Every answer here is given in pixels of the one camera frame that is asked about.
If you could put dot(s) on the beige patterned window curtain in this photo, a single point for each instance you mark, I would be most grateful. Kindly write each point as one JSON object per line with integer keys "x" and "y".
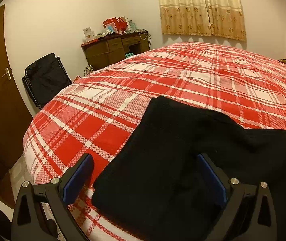
{"x": 220, "y": 18}

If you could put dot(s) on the red plaid bed cover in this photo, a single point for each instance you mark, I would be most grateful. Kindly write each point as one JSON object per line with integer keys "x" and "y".
{"x": 98, "y": 112}

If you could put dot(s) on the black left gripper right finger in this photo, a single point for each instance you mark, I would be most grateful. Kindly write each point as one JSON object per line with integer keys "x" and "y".
{"x": 244, "y": 211}

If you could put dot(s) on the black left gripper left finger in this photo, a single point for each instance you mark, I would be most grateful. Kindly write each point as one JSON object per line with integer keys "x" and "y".
{"x": 42, "y": 209}

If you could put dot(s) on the red gift bag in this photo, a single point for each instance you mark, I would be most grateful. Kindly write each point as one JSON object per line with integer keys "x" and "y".
{"x": 118, "y": 25}

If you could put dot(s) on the black folding chair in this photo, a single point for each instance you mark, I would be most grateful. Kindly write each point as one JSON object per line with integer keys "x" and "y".
{"x": 44, "y": 78}

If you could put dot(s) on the dark wooden desk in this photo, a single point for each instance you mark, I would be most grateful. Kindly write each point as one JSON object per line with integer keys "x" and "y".
{"x": 113, "y": 48}

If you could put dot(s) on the black pants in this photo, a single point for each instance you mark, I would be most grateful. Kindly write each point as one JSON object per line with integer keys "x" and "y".
{"x": 154, "y": 186}

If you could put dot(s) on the white greeting card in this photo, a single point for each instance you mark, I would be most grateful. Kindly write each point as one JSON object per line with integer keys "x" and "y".
{"x": 89, "y": 34}

